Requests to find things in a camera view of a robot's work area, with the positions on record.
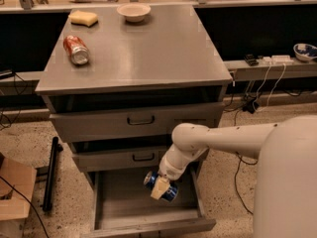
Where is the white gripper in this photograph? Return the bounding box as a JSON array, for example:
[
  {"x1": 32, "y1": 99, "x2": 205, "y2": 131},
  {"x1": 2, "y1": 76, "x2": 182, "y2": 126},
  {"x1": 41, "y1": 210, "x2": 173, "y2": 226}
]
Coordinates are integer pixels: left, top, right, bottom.
[{"x1": 151, "y1": 144, "x2": 207, "y2": 199}]

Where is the white power strip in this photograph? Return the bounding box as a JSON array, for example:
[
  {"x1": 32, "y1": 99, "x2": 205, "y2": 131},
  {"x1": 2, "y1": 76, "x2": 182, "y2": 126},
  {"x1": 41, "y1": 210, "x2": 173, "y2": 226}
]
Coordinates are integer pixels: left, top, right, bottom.
[{"x1": 263, "y1": 55, "x2": 294, "y2": 64}]

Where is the black bar on floor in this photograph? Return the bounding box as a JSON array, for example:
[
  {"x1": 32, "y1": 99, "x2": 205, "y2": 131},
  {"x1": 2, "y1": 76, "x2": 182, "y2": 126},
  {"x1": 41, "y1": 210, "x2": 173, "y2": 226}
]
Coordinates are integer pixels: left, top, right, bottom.
[{"x1": 42, "y1": 137, "x2": 63, "y2": 212}]

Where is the yellow sponge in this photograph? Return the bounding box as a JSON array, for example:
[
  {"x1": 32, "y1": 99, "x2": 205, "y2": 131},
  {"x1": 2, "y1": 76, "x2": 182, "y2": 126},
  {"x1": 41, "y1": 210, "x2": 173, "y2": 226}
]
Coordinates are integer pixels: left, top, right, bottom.
[{"x1": 68, "y1": 10, "x2": 98, "y2": 27}]

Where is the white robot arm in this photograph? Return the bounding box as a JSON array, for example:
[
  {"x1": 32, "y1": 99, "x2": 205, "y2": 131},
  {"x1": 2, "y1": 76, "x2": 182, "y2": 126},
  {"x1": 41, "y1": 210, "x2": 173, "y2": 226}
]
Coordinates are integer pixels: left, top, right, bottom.
[{"x1": 152, "y1": 115, "x2": 317, "y2": 238}]

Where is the blue white bowl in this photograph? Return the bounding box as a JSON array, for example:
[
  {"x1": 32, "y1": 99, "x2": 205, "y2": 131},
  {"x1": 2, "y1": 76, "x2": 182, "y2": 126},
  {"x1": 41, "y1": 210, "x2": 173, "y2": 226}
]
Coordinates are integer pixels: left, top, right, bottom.
[{"x1": 293, "y1": 44, "x2": 317, "y2": 61}]

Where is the blue pepsi can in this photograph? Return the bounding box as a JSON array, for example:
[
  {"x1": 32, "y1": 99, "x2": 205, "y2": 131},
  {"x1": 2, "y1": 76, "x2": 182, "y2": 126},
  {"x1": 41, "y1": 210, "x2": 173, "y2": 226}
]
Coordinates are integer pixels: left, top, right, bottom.
[{"x1": 144, "y1": 172, "x2": 178, "y2": 202}]

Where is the black cable left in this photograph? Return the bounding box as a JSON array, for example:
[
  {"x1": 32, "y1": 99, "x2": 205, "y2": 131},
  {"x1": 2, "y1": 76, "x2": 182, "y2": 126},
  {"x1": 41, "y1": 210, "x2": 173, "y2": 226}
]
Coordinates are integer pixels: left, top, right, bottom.
[{"x1": 0, "y1": 176, "x2": 51, "y2": 238}]

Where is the top grey drawer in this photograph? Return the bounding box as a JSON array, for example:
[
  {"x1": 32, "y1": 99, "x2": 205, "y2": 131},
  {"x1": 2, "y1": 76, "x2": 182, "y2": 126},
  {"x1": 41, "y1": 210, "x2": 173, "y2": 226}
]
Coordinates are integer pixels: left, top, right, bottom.
[{"x1": 51, "y1": 102, "x2": 224, "y2": 143}]

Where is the bottom grey drawer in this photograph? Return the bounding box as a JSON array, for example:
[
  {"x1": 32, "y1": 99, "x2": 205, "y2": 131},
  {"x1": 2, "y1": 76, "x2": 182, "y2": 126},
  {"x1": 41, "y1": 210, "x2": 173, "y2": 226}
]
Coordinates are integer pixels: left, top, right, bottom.
[{"x1": 80, "y1": 167, "x2": 216, "y2": 238}]

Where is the grey drawer cabinet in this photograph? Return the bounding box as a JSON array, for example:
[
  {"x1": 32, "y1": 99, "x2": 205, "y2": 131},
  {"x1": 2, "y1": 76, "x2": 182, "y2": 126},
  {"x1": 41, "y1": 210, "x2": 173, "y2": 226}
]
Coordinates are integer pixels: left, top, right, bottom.
[{"x1": 35, "y1": 4, "x2": 234, "y2": 183}]

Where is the black remote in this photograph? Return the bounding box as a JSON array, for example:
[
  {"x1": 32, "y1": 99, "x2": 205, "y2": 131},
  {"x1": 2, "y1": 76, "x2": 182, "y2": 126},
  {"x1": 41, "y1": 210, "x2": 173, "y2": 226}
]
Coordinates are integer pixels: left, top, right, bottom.
[{"x1": 245, "y1": 55, "x2": 259, "y2": 66}]

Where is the middle grey drawer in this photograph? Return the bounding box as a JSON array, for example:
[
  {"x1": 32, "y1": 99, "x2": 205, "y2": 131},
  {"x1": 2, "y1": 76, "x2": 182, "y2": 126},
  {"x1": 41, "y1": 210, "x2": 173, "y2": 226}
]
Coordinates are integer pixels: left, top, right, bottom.
[{"x1": 72, "y1": 146, "x2": 167, "y2": 173}]

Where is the cardboard box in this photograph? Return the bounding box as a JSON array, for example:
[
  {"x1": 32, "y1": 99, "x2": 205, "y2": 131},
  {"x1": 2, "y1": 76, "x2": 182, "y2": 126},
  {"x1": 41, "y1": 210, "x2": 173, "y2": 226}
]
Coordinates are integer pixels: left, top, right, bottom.
[{"x1": 0, "y1": 155, "x2": 37, "y2": 238}]

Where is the black floor cable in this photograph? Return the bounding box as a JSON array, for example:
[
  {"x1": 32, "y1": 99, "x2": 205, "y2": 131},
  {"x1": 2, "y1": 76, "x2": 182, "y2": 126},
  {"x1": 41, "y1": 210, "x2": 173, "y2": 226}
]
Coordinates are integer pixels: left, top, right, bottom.
[{"x1": 230, "y1": 107, "x2": 260, "y2": 216}]

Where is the red soda can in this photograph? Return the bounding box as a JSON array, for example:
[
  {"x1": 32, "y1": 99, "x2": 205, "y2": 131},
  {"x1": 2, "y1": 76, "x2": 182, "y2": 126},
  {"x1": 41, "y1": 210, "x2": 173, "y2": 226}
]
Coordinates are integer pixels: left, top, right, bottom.
[{"x1": 63, "y1": 35, "x2": 89, "y2": 65}]

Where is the grey drawer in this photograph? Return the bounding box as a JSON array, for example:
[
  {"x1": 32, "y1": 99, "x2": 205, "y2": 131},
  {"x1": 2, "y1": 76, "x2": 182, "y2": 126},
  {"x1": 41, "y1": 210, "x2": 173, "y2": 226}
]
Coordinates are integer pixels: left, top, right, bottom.
[
  {"x1": 51, "y1": 102, "x2": 224, "y2": 143},
  {"x1": 72, "y1": 146, "x2": 167, "y2": 173},
  {"x1": 80, "y1": 167, "x2": 216, "y2": 238}
]

